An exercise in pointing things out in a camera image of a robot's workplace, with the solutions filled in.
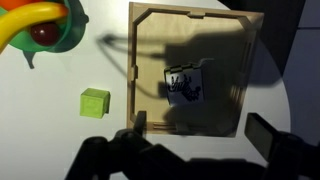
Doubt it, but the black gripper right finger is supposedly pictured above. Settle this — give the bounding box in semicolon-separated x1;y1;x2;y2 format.
244;112;320;180

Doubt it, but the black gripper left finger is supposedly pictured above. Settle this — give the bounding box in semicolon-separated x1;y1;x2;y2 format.
64;110;188;180

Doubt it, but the light green toy block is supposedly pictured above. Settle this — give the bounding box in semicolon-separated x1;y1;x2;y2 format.
79;87;111;120

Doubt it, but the wooden box tray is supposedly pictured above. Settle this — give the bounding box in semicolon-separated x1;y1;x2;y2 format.
125;1;265;139

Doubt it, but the dark red toy plum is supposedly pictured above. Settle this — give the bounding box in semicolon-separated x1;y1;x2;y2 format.
29;22;62;47

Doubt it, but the yellow toy banana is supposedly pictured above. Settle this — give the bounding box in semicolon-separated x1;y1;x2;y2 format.
0;1;70;55

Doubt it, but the orange toy fruit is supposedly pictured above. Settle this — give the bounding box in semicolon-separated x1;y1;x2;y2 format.
0;0;36;11

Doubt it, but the green translucent fruit bowl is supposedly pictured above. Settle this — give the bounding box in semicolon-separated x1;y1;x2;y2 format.
0;0;90;54

